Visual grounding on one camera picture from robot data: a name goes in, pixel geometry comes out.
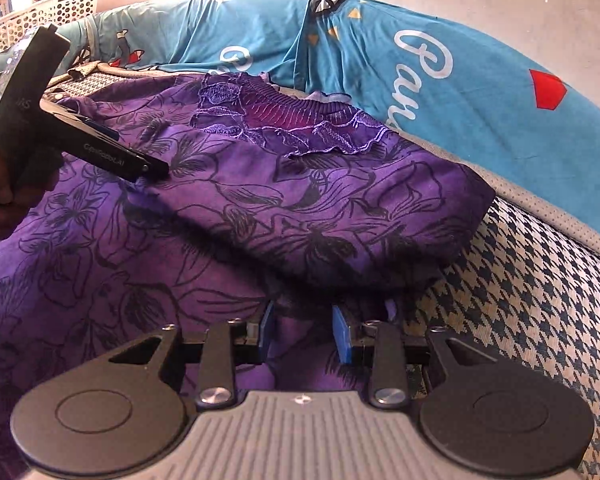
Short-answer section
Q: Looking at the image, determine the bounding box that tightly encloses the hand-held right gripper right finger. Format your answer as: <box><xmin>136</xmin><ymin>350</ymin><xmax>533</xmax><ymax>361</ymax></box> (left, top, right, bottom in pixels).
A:
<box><xmin>332</xmin><ymin>304</ymin><xmax>498</xmax><ymax>408</ymax></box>

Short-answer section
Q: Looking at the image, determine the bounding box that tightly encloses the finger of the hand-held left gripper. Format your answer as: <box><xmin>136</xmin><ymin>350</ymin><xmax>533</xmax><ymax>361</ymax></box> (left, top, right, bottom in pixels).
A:
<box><xmin>40</xmin><ymin>99</ymin><xmax>171</xmax><ymax>183</ymax></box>

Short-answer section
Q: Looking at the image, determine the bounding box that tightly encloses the purple floral dress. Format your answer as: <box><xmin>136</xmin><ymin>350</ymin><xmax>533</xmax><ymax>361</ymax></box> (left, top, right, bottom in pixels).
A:
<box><xmin>0</xmin><ymin>71</ymin><xmax>497</xmax><ymax>480</ymax></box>

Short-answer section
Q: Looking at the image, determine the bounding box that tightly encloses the blue printed bedsheet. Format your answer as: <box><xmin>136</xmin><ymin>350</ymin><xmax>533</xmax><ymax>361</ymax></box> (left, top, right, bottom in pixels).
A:
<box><xmin>0</xmin><ymin>0</ymin><xmax>600</xmax><ymax>252</ymax></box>

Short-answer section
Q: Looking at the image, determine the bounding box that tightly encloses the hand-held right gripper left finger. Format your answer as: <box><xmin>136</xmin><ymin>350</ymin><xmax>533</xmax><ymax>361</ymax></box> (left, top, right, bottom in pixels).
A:
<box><xmin>107</xmin><ymin>302</ymin><xmax>277</xmax><ymax>408</ymax></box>

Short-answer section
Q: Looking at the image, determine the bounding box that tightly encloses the white laundry basket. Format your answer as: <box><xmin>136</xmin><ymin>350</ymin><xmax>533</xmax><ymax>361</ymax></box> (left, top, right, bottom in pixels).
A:
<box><xmin>0</xmin><ymin>0</ymin><xmax>99</xmax><ymax>57</ymax></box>

